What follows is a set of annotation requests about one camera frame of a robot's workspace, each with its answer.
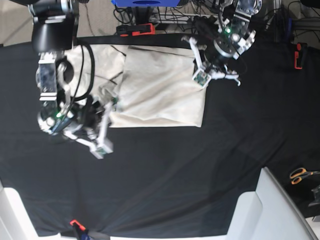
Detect white left table frame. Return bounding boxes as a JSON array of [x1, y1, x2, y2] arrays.
[[0, 179, 61, 240]]

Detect white table frame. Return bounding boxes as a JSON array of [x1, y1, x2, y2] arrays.
[[0, 179, 61, 240], [226, 167, 317, 240]]

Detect orange black clamp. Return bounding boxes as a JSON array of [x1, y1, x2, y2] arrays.
[[294, 42, 308, 70], [116, 23, 156, 37]]

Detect black device at right edge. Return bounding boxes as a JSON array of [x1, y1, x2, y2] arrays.
[[308, 185, 320, 207]]

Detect blue box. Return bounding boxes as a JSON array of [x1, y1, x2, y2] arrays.
[[111, 0, 180, 8]]

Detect white T-shirt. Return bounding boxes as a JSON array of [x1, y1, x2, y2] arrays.
[[65, 44, 206, 128]]

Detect white right table frame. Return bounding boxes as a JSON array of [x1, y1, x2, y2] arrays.
[[226, 167, 317, 240]]

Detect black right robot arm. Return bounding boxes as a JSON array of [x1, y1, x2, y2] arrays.
[[28, 0, 117, 159]]

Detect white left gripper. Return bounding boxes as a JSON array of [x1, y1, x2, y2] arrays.
[[181, 35, 241, 88]]

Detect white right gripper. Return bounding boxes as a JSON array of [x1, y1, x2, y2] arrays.
[[62, 96, 114, 160]]

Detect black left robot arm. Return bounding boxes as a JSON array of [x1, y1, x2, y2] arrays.
[[182, 0, 263, 88]]

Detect orange black clamp right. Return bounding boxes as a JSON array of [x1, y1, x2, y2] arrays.
[[294, 42, 308, 70]]

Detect black table cloth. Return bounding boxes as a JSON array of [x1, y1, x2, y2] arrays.
[[0, 43, 320, 238]]

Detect orange handled scissors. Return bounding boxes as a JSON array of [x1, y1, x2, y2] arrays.
[[289, 167, 320, 185]]

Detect white power strip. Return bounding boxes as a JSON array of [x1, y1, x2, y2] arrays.
[[149, 12, 197, 25]]

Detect orange black clamp top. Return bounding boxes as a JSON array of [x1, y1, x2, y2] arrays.
[[116, 23, 156, 37]]

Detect orange clamp bottom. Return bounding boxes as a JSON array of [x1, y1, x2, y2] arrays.
[[69, 219, 87, 232]]

